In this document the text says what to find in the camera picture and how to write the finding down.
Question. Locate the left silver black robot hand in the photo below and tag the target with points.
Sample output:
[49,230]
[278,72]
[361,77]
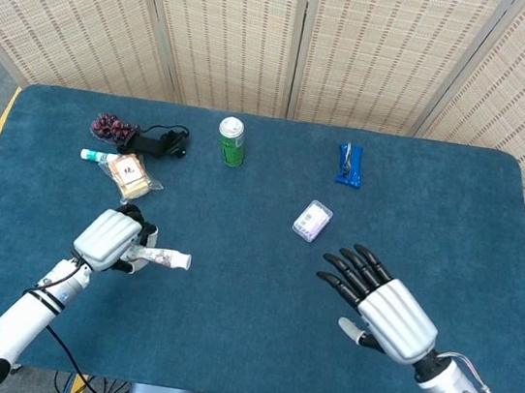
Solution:
[105,238]

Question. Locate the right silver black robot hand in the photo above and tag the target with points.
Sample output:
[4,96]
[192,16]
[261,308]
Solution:
[396,323]

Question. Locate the floral print toothpaste tube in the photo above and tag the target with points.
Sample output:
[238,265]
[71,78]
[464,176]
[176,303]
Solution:
[168,258]

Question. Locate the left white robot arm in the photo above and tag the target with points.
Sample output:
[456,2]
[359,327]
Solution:
[26,315]

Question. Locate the sandwich packet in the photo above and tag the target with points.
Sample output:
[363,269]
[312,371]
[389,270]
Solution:
[128,175]

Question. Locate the small white green tube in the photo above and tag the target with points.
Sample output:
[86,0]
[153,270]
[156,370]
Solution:
[94,156]

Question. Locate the black clip tool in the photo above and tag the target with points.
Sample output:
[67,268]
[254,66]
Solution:
[152,144]

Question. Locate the red grape bunch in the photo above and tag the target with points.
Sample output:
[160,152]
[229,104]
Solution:
[108,126]

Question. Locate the clear box with purple contents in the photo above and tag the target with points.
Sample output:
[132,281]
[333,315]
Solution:
[312,220]

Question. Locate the blue felt table mat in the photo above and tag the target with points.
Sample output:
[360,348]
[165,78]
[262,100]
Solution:
[243,331]

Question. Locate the green drink can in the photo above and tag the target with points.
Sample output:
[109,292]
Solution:
[231,150]

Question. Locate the blue snack packet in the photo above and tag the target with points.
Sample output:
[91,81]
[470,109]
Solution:
[351,175]

